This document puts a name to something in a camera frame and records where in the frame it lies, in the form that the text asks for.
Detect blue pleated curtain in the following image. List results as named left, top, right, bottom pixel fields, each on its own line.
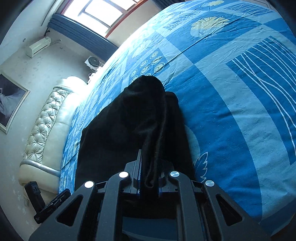
left=47, top=14, right=118, bottom=62

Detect white wall air conditioner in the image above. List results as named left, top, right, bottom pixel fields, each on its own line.
left=26, top=37, right=51, bottom=58

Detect black pants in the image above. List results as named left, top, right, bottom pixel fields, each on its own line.
left=75, top=76, right=194, bottom=190

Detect bright window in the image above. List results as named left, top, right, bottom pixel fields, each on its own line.
left=63, top=0, right=140, bottom=37

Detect cream tufted leather headboard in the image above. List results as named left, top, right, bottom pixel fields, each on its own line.
left=18, top=76, right=87, bottom=194

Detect blue patterned bed sheet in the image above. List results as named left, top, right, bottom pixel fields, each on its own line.
left=58, top=1, right=295, bottom=235

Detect white round desk fan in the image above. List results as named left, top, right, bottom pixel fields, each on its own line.
left=84, top=56, right=103, bottom=71

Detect framed wedding photo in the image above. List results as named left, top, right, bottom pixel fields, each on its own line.
left=1, top=72, right=30, bottom=134

